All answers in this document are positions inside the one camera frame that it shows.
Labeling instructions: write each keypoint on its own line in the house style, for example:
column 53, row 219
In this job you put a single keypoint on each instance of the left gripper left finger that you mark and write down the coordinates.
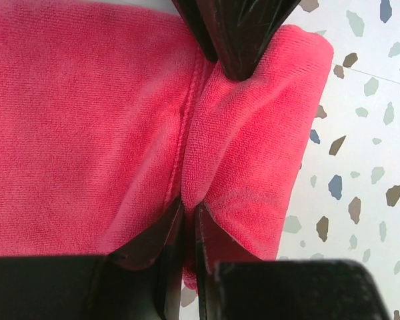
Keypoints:
column 140, row 280

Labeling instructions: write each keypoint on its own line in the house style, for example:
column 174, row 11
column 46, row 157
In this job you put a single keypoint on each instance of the pink towel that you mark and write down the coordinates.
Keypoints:
column 108, row 113

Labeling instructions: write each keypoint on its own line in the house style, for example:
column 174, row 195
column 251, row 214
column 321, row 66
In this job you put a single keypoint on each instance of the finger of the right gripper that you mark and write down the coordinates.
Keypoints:
column 241, row 31
column 190, row 13

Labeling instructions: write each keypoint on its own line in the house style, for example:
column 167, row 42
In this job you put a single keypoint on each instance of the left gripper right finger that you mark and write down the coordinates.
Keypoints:
column 235, row 284

